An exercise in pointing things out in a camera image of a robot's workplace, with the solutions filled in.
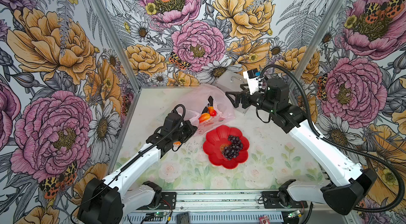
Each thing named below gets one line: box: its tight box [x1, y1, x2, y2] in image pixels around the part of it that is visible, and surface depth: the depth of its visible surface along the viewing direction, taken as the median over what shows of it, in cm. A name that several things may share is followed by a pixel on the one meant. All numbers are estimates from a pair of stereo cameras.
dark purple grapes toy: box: [222, 135, 244, 161], surface depth 88 cm
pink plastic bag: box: [172, 83, 235, 137], surface depth 96 cm
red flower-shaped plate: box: [202, 125, 250, 170], surface depth 92 cm
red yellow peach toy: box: [208, 106, 218, 117], surface depth 104 cm
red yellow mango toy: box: [198, 112, 211, 124], surface depth 104 cm
